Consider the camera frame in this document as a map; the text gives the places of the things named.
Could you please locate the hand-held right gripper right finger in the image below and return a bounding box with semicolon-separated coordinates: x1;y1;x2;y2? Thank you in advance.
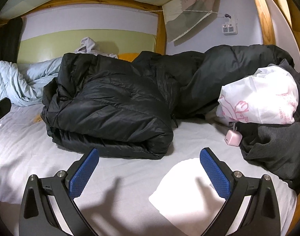
199;147;281;236

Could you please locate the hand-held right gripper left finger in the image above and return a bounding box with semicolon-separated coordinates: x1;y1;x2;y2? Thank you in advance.
19;147;101;236

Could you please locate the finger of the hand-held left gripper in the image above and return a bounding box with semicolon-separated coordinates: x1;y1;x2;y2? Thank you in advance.
0;98;12;126

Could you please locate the black puffy coat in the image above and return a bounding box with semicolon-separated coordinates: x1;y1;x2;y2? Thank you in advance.
40;52;180;160

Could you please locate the light blue duvet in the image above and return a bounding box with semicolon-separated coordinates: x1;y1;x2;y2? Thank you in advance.
0;57;64;107

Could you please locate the pink charger cube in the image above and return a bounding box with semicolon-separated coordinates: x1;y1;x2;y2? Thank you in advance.
225;122;242;145

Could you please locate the heart print bed sheet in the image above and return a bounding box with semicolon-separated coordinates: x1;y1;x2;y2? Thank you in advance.
0;103;298;236

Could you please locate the dark grey garment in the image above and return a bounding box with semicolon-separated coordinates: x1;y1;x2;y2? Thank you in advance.
239;59;300;191

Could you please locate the black padded bag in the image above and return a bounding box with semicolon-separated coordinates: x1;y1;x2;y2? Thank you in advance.
0;17;23;64

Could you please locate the white pink printed plastic bag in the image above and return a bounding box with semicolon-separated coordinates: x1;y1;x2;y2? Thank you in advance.
216;63;299;126

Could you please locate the dark green puffy coat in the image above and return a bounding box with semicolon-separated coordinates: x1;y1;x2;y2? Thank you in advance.
133;44;295;120

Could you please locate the pale grey crumpled garment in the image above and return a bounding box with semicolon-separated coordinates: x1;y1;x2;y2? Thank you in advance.
73;37;119;59

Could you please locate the yellow garment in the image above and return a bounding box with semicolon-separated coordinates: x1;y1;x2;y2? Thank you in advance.
118;52;142;62

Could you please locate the white wall power strip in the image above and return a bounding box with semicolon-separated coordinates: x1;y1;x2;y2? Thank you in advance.
221;13;239;36

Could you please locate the wooden bed frame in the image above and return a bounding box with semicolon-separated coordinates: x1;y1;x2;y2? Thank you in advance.
0;0;300;197

